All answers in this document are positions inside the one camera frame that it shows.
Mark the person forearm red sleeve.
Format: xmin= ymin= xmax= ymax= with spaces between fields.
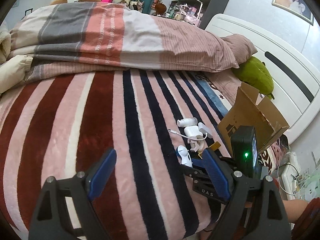
xmin=283 ymin=197 xmax=320 ymax=240

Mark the striped folded quilt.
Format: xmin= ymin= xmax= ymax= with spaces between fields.
xmin=9 ymin=2 xmax=238 ymax=73

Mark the green plush toy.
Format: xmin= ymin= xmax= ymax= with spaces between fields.
xmin=232 ymin=56 xmax=274 ymax=100

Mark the black camera box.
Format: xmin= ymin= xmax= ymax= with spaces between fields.
xmin=231 ymin=126 xmax=261 ymax=179

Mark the brown cardboard box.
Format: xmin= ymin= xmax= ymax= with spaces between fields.
xmin=218 ymin=82 xmax=289 ymax=155

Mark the white charger with cable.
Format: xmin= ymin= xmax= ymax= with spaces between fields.
xmin=168 ymin=122 xmax=213 ymax=152

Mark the dark shelf unit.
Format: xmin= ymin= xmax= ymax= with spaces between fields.
xmin=153 ymin=0 xmax=229 ymax=29

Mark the framed wall picture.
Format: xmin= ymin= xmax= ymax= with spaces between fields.
xmin=272 ymin=0 xmax=314 ymax=25

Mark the striped fleece blanket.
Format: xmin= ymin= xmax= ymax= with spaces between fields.
xmin=1 ymin=70 xmax=240 ymax=239

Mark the white cylindrical gadget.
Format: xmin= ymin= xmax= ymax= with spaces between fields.
xmin=176 ymin=118 xmax=198 ymax=128

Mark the pink ribbed pillow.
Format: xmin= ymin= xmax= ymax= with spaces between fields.
xmin=206 ymin=34 xmax=257 ymax=106

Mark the white headboard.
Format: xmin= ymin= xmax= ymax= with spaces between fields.
xmin=206 ymin=14 xmax=319 ymax=144

